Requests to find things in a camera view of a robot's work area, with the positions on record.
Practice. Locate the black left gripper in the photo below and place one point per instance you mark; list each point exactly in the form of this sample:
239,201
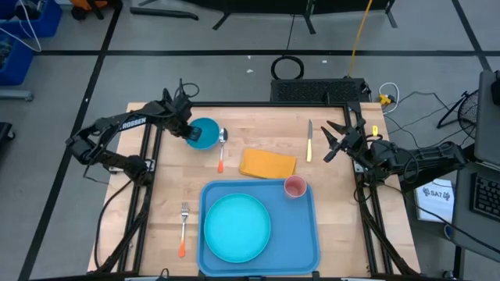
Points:
180,117

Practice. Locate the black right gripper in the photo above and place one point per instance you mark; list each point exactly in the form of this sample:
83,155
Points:
355,144

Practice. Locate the blue round bowl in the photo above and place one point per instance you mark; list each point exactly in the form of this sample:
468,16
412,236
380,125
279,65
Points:
209,132

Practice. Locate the pink plastic cup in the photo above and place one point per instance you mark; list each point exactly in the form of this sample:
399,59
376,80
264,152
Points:
295,187

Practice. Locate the orange cloth napkin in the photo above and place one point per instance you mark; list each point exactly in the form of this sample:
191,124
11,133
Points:
267,164

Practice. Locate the teal round plate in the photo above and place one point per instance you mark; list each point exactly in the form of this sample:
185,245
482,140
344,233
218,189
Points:
237,228

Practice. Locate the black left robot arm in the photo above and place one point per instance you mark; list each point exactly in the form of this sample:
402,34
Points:
131,123

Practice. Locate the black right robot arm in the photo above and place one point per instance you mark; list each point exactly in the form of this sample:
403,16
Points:
429,154

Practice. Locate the blue plastic tray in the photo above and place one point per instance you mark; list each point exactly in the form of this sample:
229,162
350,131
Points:
297,234

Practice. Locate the black perforated metal box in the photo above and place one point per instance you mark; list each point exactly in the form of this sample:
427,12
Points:
316,90

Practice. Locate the yellow power plug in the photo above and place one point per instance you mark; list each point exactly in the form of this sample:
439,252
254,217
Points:
384,100

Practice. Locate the black floor bar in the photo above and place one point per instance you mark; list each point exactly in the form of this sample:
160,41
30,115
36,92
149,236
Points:
164,13

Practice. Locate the white printed paper sheet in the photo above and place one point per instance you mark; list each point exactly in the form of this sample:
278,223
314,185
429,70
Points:
437,207

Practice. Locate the black folding divider screen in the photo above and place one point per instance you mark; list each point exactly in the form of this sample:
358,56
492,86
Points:
273,6

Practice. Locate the grey open laptop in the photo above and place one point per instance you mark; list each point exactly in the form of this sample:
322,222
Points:
486,195

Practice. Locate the orange and black floor device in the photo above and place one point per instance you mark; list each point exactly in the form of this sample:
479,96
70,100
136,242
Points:
90,3

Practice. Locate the blue storage bin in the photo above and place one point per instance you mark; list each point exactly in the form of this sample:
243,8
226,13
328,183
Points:
51,23
19,66

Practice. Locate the grey metal bar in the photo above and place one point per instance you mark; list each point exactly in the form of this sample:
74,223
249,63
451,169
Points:
15,94

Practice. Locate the black chair part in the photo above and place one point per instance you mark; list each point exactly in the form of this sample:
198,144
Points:
4,132

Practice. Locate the black aluminium table frame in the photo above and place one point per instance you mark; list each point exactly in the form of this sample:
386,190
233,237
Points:
254,104

